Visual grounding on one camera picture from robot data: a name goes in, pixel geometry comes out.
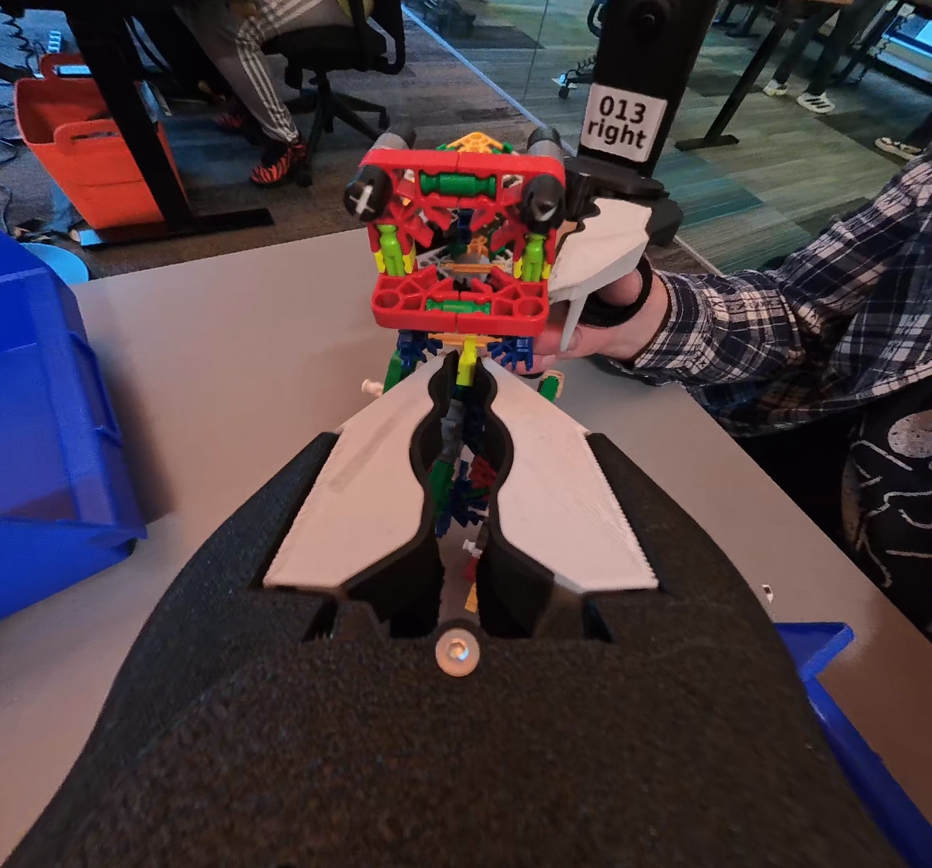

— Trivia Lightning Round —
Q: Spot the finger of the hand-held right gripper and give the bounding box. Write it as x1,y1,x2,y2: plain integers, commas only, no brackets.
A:
545,197,654,306

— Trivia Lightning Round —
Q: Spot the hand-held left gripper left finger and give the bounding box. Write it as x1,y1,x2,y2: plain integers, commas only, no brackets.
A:
261,351,461,639

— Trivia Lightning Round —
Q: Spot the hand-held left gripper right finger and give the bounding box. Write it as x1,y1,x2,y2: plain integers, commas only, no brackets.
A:
475,354,661,639

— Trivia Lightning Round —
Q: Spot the colourful construction toy model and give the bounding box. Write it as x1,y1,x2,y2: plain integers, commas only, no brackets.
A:
341,129,594,618

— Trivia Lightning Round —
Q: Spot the blue plastic parts bin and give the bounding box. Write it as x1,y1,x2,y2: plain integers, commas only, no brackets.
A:
774,620,932,868

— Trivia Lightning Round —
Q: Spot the person's right forearm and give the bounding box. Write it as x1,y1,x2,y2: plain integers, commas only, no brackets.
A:
632,154,932,441

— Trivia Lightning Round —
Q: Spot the person's right hand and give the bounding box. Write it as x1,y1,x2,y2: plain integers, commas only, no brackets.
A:
530,267,672,375

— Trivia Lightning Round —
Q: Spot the black bag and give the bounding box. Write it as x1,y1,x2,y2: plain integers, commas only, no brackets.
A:
400,0,478,39

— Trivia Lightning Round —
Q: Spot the black office chair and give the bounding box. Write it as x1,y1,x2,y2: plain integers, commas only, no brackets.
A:
261,0,410,155

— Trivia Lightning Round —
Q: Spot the light blue round object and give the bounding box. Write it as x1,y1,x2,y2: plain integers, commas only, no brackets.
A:
20,242,90,286

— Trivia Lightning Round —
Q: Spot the orange plastic bin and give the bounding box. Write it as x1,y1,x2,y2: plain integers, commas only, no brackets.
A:
13,52,192,230

